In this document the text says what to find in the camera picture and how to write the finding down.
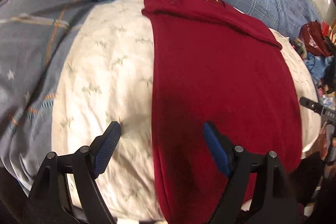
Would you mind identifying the light blue denim clothing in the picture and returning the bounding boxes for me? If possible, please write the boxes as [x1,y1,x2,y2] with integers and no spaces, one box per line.
[303,52,334,84]

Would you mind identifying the grey patterned bed sheet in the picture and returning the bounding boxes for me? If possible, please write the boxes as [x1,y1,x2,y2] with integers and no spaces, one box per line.
[1,0,93,193]

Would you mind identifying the red plastic bag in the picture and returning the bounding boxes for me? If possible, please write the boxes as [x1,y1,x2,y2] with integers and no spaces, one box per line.
[299,20,331,57]

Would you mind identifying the cream leaf-print pillow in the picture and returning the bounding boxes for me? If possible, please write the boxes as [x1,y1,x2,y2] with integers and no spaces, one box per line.
[52,0,321,221]

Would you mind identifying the dark red garment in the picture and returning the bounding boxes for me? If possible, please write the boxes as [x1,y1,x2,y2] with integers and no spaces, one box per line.
[142,0,302,223]

